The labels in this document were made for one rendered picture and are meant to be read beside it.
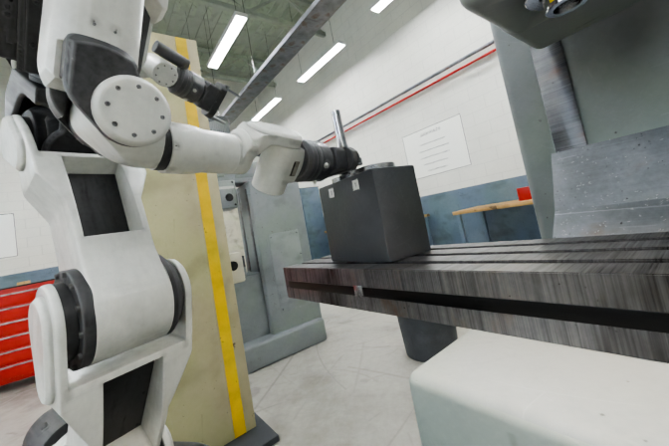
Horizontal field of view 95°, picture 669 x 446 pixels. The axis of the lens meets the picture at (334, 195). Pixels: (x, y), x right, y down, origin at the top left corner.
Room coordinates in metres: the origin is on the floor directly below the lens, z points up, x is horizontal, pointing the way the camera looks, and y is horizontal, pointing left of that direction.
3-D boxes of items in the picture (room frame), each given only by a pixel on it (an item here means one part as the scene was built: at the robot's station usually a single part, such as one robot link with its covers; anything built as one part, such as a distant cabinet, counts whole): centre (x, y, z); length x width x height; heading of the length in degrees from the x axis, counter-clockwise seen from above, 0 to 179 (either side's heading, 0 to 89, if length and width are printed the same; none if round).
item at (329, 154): (0.68, 0.01, 1.20); 0.13 x 0.12 x 0.10; 54
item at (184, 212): (1.68, 0.84, 1.15); 0.52 x 0.40 x 2.30; 128
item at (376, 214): (0.72, -0.07, 1.07); 0.22 x 0.12 x 0.20; 33
